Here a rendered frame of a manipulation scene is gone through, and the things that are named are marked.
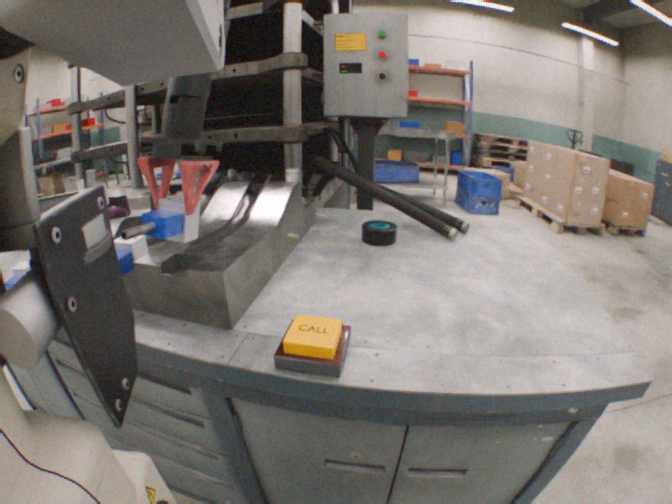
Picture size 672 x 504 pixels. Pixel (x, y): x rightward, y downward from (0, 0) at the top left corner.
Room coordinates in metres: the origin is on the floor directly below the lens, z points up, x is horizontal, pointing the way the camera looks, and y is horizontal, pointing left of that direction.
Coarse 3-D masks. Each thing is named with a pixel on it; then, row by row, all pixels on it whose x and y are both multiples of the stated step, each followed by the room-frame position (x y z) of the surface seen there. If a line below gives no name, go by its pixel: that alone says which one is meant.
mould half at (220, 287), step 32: (192, 192) 0.71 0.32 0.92; (224, 192) 0.70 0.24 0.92; (288, 192) 0.67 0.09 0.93; (224, 224) 0.60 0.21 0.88; (256, 224) 0.59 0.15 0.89; (288, 224) 0.65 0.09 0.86; (160, 256) 0.43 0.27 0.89; (224, 256) 0.43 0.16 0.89; (256, 256) 0.49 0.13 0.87; (128, 288) 0.42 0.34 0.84; (160, 288) 0.40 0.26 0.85; (192, 288) 0.39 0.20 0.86; (224, 288) 0.38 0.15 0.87; (256, 288) 0.48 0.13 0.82; (192, 320) 0.39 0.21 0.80; (224, 320) 0.38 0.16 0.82
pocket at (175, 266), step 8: (176, 256) 0.45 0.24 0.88; (184, 256) 0.44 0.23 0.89; (192, 256) 0.44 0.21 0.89; (200, 256) 0.44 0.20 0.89; (168, 264) 0.42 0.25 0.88; (176, 264) 0.44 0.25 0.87; (184, 264) 0.44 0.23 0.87; (192, 264) 0.44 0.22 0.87; (168, 272) 0.42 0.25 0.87; (176, 272) 0.43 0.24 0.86; (184, 272) 0.44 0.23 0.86
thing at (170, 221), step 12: (168, 204) 0.41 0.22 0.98; (180, 204) 0.41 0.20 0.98; (144, 216) 0.37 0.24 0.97; (156, 216) 0.37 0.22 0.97; (168, 216) 0.38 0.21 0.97; (180, 216) 0.40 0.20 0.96; (192, 216) 0.42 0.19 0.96; (132, 228) 0.33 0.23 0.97; (144, 228) 0.35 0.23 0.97; (156, 228) 0.37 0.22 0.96; (168, 228) 0.37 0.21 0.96; (180, 228) 0.40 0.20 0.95; (192, 228) 0.42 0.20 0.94; (180, 240) 0.40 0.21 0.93
